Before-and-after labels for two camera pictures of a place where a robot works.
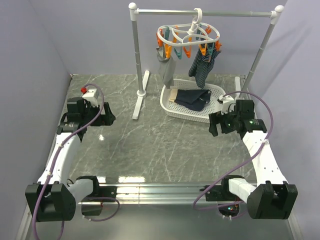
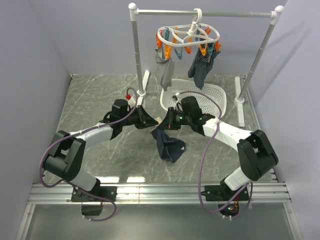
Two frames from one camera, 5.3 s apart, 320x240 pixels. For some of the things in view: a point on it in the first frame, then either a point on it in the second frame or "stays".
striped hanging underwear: (202, 65) stays
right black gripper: (216, 118) to (168, 122)
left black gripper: (106, 119) to (144, 120)
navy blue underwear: (194, 99) to (171, 149)
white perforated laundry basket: (212, 106) stays
